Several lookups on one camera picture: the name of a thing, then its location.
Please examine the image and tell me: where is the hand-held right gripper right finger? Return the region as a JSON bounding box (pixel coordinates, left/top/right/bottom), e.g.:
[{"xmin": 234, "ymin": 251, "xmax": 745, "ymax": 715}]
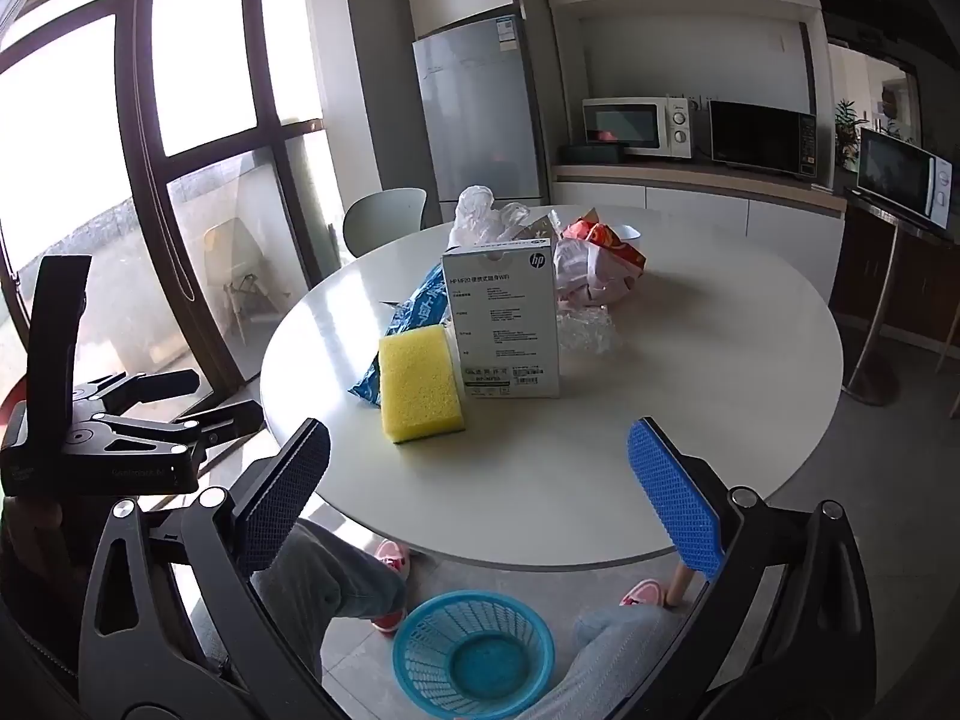
[{"xmin": 626, "ymin": 418, "xmax": 882, "ymax": 720}]

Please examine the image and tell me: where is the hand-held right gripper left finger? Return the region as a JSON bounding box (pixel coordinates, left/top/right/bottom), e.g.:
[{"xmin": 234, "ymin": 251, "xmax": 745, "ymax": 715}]
[{"xmin": 79, "ymin": 418, "xmax": 353, "ymax": 720}]

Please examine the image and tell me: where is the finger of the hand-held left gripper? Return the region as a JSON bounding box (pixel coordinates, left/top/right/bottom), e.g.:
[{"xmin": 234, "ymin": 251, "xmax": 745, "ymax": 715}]
[
  {"xmin": 70, "ymin": 399, "xmax": 265, "ymax": 460},
  {"xmin": 73, "ymin": 369, "xmax": 202, "ymax": 415}
]

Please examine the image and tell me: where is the blue plastic basket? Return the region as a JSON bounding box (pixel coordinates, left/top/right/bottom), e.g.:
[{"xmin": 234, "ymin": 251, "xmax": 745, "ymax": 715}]
[{"xmin": 392, "ymin": 591, "xmax": 556, "ymax": 720}]

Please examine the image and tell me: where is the person's left leg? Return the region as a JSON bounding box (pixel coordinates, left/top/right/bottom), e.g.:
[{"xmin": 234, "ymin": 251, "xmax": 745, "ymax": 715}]
[{"xmin": 251, "ymin": 521, "xmax": 410, "ymax": 661}]

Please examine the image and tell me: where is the person's leg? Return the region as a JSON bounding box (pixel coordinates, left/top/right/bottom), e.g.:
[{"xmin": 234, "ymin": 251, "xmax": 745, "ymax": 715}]
[
  {"xmin": 517, "ymin": 604, "xmax": 713, "ymax": 720},
  {"xmin": 251, "ymin": 521, "xmax": 410, "ymax": 661}
]

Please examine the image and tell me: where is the pink red shoe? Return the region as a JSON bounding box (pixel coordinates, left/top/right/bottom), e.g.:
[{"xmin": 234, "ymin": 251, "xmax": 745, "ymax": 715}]
[
  {"xmin": 370, "ymin": 538, "xmax": 413, "ymax": 635},
  {"xmin": 619, "ymin": 577, "xmax": 665, "ymax": 608}
]

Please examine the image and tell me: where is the pale chair with wooden legs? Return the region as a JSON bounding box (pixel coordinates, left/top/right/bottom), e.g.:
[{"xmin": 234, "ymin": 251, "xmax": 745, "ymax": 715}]
[{"xmin": 204, "ymin": 217, "xmax": 275, "ymax": 346}]

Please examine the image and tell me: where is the person's right leg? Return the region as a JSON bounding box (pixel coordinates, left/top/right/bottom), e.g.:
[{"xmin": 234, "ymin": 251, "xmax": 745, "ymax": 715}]
[{"xmin": 517, "ymin": 604, "xmax": 713, "ymax": 720}]

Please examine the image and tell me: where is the yellow sponge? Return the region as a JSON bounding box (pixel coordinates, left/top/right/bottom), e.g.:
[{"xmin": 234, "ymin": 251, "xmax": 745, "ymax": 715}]
[{"xmin": 377, "ymin": 328, "xmax": 466, "ymax": 445}]

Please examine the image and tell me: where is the crumpled clear plastic wrap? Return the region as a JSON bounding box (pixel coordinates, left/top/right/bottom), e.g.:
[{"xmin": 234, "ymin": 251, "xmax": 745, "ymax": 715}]
[{"xmin": 556, "ymin": 304, "xmax": 623, "ymax": 353}]

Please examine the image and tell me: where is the blue plastic package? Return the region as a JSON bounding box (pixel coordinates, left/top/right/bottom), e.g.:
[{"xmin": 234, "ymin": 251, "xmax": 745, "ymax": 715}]
[{"xmin": 349, "ymin": 264, "xmax": 452, "ymax": 407}]

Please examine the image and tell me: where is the white printed box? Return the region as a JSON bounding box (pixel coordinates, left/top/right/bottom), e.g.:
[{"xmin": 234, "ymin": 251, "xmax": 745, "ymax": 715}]
[{"xmin": 441, "ymin": 236, "xmax": 561, "ymax": 400}]

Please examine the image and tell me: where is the grey green chair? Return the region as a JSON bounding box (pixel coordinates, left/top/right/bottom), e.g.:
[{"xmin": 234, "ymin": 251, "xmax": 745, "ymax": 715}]
[{"xmin": 343, "ymin": 187, "xmax": 427, "ymax": 260}]

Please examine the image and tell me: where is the metal stand pole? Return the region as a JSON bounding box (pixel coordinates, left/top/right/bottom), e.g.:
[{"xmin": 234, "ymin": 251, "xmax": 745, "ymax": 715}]
[{"xmin": 844, "ymin": 221, "xmax": 901, "ymax": 406}]

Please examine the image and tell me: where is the white counter cabinet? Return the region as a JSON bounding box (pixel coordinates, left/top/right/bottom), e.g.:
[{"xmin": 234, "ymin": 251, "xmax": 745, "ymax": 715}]
[{"xmin": 553, "ymin": 165, "xmax": 848, "ymax": 275}]

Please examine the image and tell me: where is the clear plastic bag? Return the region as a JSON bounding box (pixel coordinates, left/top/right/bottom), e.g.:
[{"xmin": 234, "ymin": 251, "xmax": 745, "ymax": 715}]
[{"xmin": 448, "ymin": 186, "xmax": 533, "ymax": 250}]

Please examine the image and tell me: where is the dark wooden cabinet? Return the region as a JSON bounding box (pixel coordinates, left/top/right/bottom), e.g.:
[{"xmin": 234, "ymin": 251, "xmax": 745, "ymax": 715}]
[{"xmin": 829, "ymin": 195, "xmax": 960, "ymax": 361}]

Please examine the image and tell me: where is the black microwave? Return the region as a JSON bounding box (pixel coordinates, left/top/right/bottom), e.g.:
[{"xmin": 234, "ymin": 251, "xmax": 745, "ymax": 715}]
[{"xmin": 709, "ymin": 100, "xmax": 818, "ymax": 181}]

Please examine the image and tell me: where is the white microwave with dials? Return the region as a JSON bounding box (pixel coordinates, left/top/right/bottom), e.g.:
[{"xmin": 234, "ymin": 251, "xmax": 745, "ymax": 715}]
[{"xmin": 583, "ymin": 96, "xmax": 692, "ymax": 161}]

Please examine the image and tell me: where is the white microwave with dark door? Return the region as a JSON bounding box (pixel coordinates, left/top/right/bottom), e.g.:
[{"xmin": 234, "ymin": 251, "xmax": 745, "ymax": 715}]
[{"xmin": 856, "ymin": 127, "xmax": 955, "ymax": 230}]

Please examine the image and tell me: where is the silver refrigerator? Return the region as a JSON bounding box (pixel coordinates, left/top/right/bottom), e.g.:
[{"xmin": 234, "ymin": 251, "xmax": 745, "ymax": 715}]
[{"xmin": 411, "ymin": 15, "xmax": 552, "ymax": 230}]

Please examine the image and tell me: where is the green potted plant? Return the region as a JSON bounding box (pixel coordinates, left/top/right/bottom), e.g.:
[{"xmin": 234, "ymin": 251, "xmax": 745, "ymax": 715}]
[{"xmin": 834, "ymin": 99, "xmax": 860, "ymax": 170}]

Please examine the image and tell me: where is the dark window frame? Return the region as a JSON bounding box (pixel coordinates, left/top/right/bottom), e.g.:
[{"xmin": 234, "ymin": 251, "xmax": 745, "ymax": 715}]
[{"xmin": 0, "ymin": 0, "xmax": 346, "ymax": 406}]

